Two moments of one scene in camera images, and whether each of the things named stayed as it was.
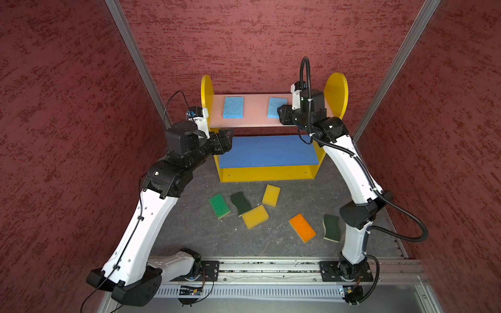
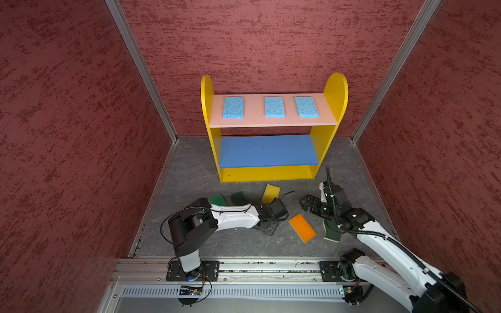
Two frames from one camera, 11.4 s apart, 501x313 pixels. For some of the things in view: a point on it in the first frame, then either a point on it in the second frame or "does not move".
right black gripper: [286, 116] -> [316, 201]
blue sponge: [274, 104] does not move
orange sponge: [303, 227] does not move
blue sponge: [233, 107] does not move
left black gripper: [221, 143] -> [271, 230]
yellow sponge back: [271, 195] does not move
